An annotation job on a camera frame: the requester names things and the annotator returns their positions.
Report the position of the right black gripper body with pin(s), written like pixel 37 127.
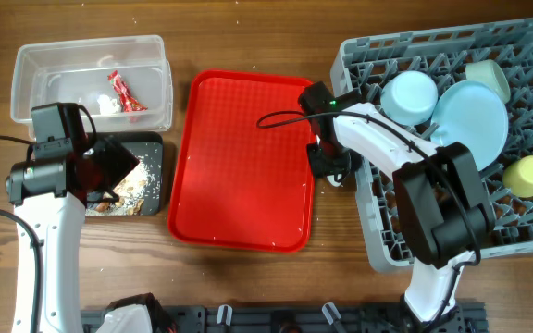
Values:
pixel 327 161

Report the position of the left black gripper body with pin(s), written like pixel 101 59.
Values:
pixel 110 163

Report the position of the white plastic spoon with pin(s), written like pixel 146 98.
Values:
pixel 333 182

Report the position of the red snack wrapper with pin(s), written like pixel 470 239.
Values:
pixel 128 102

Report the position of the blue bowl with food scraps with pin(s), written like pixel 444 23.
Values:
pixel 410 98

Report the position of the light blue plate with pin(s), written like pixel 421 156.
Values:
pixel 472 114

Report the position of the mint green bowl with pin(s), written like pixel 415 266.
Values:
pixel 491 74

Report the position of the yellow plastic cup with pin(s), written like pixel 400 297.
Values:
pixel 518 177

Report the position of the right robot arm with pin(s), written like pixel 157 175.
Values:
pixel 443 212

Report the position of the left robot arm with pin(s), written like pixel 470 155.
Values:
pixel 49 198

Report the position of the grey dishwasher rack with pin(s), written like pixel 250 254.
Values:
pixel 367 63

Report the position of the black plastic bin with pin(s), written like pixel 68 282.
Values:
pixel 141 143

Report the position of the white crumpled tissue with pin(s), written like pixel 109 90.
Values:
pixel 108 105

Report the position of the clear plastic bin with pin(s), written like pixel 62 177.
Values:
pixel 77 72

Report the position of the red serving tray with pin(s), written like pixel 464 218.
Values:
pixel 236 185

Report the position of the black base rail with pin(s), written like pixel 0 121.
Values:
pixel 369 317

